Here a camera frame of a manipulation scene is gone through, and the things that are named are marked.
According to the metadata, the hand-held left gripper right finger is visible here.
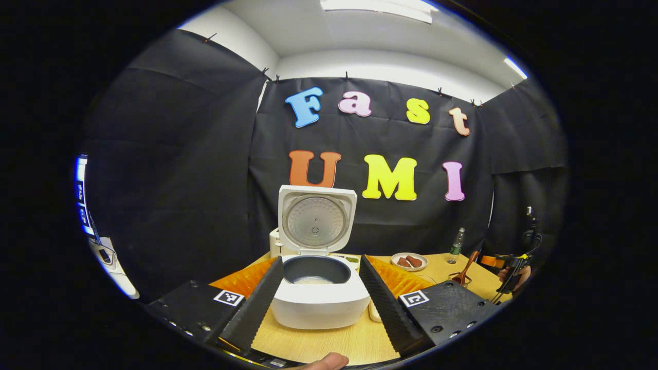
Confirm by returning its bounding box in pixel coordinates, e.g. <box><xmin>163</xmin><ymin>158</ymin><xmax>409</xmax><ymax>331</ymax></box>
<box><xmin>359</xmin><ymin>254</ymin><xmax>502</xmax><ymax>358</ymax></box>

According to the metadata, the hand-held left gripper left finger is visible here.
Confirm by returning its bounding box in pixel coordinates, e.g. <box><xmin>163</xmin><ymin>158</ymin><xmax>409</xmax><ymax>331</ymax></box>
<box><xmin>147</xmin><ymin>256</ymin><xmax>284</xmax><ymax>356</ymax></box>

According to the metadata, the brown wooden spoon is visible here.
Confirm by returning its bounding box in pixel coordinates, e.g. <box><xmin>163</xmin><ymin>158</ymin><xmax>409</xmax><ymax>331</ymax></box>
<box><xmin>452</xmin><ymin>250</ymin><xmax>480</xmax><ymax>286</ymax></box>

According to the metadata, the white rice cooker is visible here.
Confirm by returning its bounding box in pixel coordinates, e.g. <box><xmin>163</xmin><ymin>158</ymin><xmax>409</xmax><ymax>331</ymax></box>
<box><xmin>269</xmin><ymin>185</ymin><xmax>372</xmax><ymax>330</ymax></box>

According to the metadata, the white round plate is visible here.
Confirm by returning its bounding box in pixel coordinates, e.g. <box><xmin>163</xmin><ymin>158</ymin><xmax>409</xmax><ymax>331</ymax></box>
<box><xmin>390</xmin><ymin>252</ymin><xmax>429</xmax><ymax>272</ymax></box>

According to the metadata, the white divided snack tray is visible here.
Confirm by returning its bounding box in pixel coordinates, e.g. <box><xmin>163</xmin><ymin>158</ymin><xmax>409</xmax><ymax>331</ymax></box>
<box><xmin>332</xmin><ymin>254</ymin><xmax>361</xmax><ymax>271</ymax></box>

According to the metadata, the white side table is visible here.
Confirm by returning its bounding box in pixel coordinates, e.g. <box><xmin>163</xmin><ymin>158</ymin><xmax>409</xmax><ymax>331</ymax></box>
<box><xmin>87</xmin><ymin>235</ymin><xmax>140</xmax><ymax>300</ymax></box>

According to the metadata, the black backdrop cloth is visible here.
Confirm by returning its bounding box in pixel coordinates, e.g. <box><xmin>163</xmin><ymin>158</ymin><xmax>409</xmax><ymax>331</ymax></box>
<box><xmin>77</xmin><ymin>28</ymin><xmax>569</xmax><ymax>304</ymax></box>

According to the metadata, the small ceiling light panel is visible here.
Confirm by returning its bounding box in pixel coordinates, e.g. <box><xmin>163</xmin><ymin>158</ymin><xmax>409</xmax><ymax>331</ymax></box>
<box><xmin>503</xmin><ymin>56</ymin><xmax>529</xmax><ymax>80</ymax></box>

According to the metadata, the computer monitor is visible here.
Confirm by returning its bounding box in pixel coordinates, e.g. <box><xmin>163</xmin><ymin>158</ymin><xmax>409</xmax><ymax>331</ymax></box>
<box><xmin>75</xmin><ymin>154</ymin><xmax>96</xmax><ymax>237</ymax></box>

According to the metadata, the large ceiling light panel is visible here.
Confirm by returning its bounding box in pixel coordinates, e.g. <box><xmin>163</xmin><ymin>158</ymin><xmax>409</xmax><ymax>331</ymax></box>
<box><xmin>320</xmin><ymin>0</ymin><xmax>441</xmax><ymax>24</ymax></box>

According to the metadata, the black gripper cable bundle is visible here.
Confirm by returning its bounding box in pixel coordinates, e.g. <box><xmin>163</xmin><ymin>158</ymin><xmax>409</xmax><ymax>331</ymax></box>
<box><xmin>489</xmin><ymin>234</ymin><xmax>541</xmax><ymax>305</ymax></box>

